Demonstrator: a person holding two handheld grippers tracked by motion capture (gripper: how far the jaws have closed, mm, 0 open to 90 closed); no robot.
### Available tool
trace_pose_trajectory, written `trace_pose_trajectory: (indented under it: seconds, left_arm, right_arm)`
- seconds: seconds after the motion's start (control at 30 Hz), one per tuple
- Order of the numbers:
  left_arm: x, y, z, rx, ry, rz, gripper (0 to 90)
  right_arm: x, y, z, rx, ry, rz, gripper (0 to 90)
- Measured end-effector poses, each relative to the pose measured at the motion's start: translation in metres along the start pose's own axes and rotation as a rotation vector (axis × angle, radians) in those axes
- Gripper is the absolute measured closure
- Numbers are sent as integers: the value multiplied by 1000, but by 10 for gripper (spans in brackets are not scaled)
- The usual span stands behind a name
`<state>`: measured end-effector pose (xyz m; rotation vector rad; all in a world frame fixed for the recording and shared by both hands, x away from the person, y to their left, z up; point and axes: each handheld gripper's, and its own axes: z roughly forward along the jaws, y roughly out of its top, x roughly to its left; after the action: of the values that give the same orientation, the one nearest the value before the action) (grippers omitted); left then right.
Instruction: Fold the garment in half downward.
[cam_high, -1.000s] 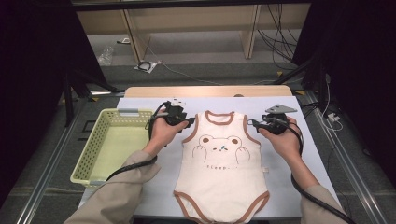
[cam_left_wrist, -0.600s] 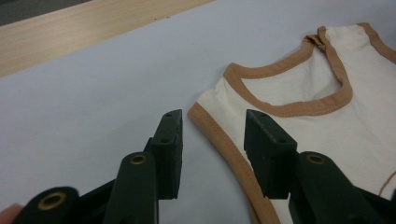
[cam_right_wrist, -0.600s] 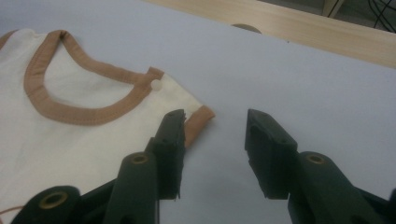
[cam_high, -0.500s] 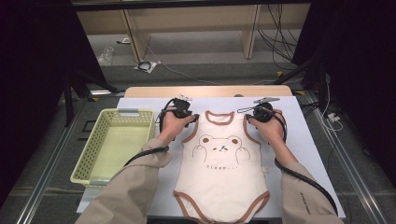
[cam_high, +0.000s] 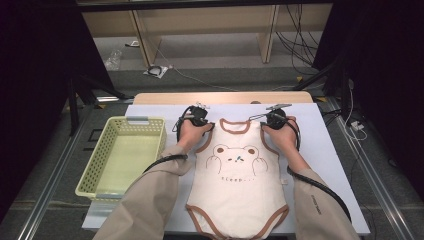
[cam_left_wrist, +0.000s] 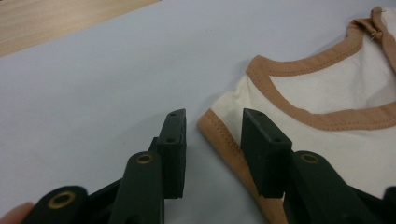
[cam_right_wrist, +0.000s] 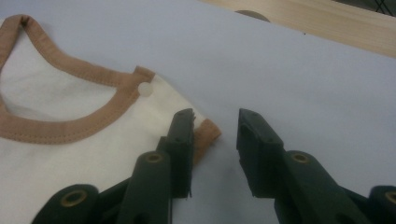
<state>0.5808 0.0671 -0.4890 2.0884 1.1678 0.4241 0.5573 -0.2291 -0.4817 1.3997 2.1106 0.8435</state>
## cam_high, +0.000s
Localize black metal stand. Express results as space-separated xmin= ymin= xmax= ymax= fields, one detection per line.
xmin=292 ymin=59 xmax=355 ymax=126
xmin=66 ymin=74 xmax=134 ymax=137

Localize clear plastic bag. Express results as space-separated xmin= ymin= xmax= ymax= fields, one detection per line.
xmin=103 ymin=49 xmax=123 ymax=72

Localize pale green perforated plastic basket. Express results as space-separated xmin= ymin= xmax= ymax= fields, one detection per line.
xmin=74 ymin=115 xmax=168 ymax=205

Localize aluminium floor rail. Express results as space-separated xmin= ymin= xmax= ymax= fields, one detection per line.
xmin=328 ymin=98 xmax=416 ymax=240
xmin=16 ymin=109 xmax=92 ymax=240

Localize light wooden shelf unit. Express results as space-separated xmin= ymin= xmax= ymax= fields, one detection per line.
xmin=75 ymin=0 xmax=334 ymax=68

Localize right hand-held gripper black cable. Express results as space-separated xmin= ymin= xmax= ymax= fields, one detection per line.
xmin=285 ymin=118 xmax=353 ymax=223

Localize packet with coiled black cable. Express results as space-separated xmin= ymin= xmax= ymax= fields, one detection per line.
xmin=143 ymin=64 xmax=170 ymax=80

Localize black curtain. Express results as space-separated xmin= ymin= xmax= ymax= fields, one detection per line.
xmin=313 ymin=0 xmax=424 ymax=201
xmin=0 ymin=0 xmax=116 ymax=221

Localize white adapter cable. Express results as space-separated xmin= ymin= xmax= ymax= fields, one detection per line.
xmin=343 ymin=79 xmax=368 ymax=141

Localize cream baby bodysuit brown trim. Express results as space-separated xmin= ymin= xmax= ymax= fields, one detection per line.
xmin=184 ymin=117 xmax=290 ymax=240

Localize bundle of black cables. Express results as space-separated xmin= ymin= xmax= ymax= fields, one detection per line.
xmin=275 ymin=3 xmax=323 ymax=76

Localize person's right hand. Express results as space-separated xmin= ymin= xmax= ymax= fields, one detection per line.
xmin=263 ymin=115 xmax=300 ymax=156

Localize hand-held gripper black cable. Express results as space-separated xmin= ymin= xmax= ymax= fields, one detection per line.
xmin=285 ymin=118 xmax=353 ymax=223
xmin=143 ymin=105 xmax=196 ymax=174

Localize person's left hand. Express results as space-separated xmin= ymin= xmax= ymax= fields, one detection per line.
xmin=176 ymin=119 xmax=210 ymax=155

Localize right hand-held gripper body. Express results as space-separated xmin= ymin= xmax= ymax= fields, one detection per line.
xmin=265 ymin=103 xmax=293 ymax=131

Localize thin white floor cable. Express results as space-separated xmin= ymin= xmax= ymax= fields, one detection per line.
xmin=154 ymin=46 xmax=301 ymax=93

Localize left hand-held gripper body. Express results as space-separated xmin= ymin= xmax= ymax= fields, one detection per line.
xmin=181 ymin=102 xmax=211 ymax=128

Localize left hand-held gripper black cable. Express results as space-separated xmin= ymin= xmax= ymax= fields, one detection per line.
xmin=143 ymin=105 xmax=196 ymax=174

